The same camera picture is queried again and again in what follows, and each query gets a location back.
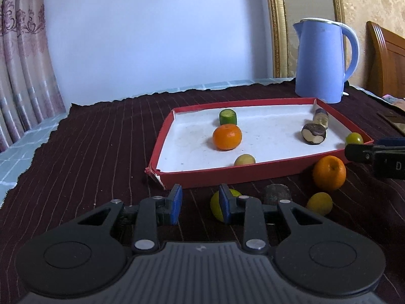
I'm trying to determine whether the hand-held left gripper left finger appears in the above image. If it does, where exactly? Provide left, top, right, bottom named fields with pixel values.
left=76, top=184, right=183, bottom=254

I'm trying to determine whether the small glass bottle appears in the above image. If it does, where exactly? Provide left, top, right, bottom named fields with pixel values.
left=313, top=108, right=330, bottom=130

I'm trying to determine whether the colourful crumpled cloth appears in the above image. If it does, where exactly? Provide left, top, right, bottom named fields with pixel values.
left=381, top=94, right=405, bottom=111

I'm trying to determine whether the green cucumber piece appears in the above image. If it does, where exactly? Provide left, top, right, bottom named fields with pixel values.
left=219, top=109, right=237, bottom=126

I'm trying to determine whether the green grape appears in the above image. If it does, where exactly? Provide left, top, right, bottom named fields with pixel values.
left=345, top=132, right=364, bottom=146

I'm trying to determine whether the blue electric kettle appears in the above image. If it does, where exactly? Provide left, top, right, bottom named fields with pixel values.
left=293, top=18, right=360, bottom=104

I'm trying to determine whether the red tray with white lining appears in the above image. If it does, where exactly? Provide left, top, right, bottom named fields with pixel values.
left=145, top=98, right=374, bottom=191

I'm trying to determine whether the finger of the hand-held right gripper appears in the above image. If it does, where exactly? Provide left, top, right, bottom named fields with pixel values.
left=378, top=137, right=405, bottom=148
left=345, top=144, right=387, bottom=166

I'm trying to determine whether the small yellow fruit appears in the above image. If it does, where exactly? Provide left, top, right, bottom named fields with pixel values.
left=306, top=192, right=333, bottom=216

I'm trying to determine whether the dark round chestnut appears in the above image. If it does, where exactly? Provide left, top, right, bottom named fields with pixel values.
left=261, top=184, right=292, bottom=206

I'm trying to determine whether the pink patterned curtain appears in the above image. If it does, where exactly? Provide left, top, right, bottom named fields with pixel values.
left=0, top=0, right=67, bottom=153

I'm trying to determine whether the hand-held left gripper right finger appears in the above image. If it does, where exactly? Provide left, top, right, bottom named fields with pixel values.
left=219, top=184, right=326, bottom=254

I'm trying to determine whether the small mandarin orange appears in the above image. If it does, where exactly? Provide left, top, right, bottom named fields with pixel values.
left=213, top=124, right=242, bottom=151

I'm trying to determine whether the dark brown spotted block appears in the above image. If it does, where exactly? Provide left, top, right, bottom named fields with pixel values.
left=301, top=123, right=327, bottom=146

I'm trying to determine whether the gold picture frame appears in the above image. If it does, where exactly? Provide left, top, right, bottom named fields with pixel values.
left=264, top=0, right=346, bottom=80

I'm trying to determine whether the large orange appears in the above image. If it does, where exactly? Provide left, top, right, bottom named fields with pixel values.
left=313, top=155, right=347, bottom=191

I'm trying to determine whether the yellow green lemon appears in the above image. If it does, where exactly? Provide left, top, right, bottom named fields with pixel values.
left=210, top=189, right=242, bottom=222

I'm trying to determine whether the small tan round fruit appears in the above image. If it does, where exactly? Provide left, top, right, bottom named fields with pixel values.
left=234, top=154, right=256, bottom=167

